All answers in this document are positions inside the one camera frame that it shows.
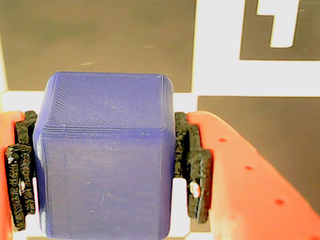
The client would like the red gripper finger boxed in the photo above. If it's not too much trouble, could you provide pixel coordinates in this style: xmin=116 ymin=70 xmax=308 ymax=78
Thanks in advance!
xmin=174 ymin=110 xmax=320 ymax=240
xmin=0 ymin=110 xmax=38 ymax=240

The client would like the blue cube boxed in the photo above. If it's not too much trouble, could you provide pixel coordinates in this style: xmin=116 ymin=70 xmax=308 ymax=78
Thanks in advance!
xmin=32 ymin=71 xmax=176 ymax=240

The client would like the black white marker mat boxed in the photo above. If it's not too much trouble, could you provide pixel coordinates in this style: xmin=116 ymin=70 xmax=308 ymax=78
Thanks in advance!
xmin=0 ymin=0 xmax=320 ymax=240

